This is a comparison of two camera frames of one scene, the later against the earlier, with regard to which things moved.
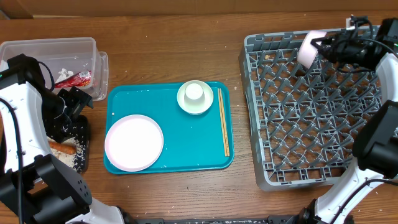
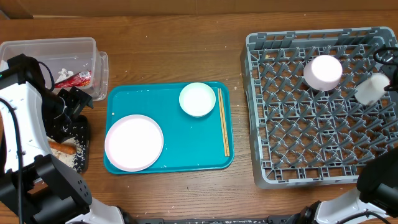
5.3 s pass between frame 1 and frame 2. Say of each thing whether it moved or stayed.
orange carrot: stayed
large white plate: stayed
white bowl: stayed
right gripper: moved
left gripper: stayed
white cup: moved
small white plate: moved
